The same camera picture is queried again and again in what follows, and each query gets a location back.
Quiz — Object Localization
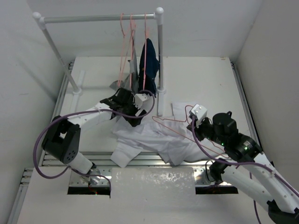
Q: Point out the purple cable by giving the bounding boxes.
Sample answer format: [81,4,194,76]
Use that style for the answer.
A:
[190,118,299,224]
[32,90,156,189]

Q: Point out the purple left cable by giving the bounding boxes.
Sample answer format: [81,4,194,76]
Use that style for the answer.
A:
[32,90,156,189]

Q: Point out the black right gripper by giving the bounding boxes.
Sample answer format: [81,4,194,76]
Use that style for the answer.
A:
[186,115,226,146]

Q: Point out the dark navy garment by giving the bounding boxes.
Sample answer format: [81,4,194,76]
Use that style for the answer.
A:
[138,38,160,97]

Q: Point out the pink wire hanger with navy garment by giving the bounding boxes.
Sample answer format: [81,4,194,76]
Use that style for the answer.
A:
[142,14,148,90]

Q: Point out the grey shirt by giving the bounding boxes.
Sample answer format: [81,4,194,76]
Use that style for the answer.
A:
[110,34,138,95]

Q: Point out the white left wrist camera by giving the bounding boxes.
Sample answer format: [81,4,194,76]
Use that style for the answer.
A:
[134,93,151,110]

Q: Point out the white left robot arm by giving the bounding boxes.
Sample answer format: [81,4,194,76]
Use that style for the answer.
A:
[42,88,148,175]

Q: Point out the white clothes rack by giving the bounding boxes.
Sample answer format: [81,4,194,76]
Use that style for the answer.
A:
[32,7,167,119]

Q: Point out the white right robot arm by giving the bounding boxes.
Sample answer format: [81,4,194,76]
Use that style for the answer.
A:
[187,110,299,224]

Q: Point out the white shirt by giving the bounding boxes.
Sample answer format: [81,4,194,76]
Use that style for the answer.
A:
[109,100,222,168]

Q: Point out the aluminium frame rail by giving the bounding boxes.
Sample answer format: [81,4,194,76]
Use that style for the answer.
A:
[9,57,271,224]

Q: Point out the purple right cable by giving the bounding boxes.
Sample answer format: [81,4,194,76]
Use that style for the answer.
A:
[190,118,299,224]

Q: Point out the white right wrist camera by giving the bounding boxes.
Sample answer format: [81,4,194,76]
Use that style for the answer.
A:
[189,104,207,127]

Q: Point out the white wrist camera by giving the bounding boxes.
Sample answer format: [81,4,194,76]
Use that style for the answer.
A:
[134,93,151,110]
[189,104,207,127]

